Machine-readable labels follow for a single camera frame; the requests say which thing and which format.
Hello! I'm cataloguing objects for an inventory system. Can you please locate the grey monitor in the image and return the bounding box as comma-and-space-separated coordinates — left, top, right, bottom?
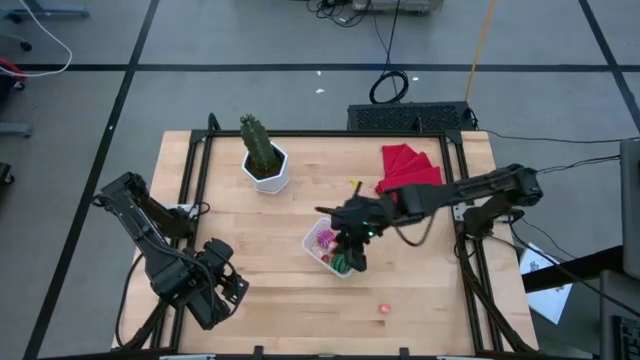
619, 138, 640, 281

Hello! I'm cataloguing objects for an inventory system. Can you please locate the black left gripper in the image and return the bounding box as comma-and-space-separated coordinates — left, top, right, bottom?
187, 269, 250, 332

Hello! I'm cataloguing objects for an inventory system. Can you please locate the clear plastic container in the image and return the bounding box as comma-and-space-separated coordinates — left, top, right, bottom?
301, 216, 368, 279

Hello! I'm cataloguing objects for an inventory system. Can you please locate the grey computer case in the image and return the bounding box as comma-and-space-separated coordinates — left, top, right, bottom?
351, 0, 445, 14

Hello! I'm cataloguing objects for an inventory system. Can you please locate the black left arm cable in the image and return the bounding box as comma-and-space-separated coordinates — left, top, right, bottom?
114, 252, 161, 349

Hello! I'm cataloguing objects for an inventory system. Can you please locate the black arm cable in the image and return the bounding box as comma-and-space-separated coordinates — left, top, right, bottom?
392, 212, 435, 248
114, 252, 161, 349

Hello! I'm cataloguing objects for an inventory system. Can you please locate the grey desk foot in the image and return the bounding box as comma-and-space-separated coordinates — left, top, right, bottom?
0, 122, 34, 140

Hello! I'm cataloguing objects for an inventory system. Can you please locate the yellow cable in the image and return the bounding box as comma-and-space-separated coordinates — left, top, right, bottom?
463, 0, 497, 104

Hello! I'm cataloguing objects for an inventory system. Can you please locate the black coiled floor cable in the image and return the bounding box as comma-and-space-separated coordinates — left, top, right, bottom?
368, 0, 410, 105

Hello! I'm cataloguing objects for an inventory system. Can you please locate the red and black cart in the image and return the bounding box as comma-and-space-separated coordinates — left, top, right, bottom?
0, 57, 26, 91

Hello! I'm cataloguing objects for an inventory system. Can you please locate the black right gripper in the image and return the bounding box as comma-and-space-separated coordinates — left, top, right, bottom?
314, 195, 399, 274

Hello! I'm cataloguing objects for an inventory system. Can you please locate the white hexagonal plant pot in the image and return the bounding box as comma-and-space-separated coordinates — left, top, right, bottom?
240, 140, 290, 196

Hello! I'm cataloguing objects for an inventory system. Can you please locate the black bar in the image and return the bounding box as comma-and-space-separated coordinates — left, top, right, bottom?
522, 244, 624, 294

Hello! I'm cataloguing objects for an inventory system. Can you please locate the white paper sheet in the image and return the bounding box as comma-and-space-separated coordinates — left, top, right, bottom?
519, 242, 574, 325

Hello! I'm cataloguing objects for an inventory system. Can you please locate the black keyboard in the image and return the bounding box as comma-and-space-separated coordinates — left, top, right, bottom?
346, 101, 476, 134
612, 314, 640, 360

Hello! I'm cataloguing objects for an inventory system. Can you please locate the white floor cable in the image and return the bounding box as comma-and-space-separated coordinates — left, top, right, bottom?
0, 0, 74, 79

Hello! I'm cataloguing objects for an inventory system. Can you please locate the black floor cable bundle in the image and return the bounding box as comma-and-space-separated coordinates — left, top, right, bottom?
305, 0, 374, 29

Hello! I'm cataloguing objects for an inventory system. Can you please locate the red folded cloth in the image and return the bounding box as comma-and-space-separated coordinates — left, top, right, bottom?
374, 143, 445, 196

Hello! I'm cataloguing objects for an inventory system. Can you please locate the black aluminium table frame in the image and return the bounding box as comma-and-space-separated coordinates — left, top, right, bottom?
112, 112, 539, 360

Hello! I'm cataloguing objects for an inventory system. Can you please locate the green cactus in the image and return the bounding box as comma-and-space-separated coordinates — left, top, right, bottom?
238, 113, 282, 176

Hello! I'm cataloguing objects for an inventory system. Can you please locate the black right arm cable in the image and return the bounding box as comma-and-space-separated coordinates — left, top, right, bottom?
392, 212, 435, 248

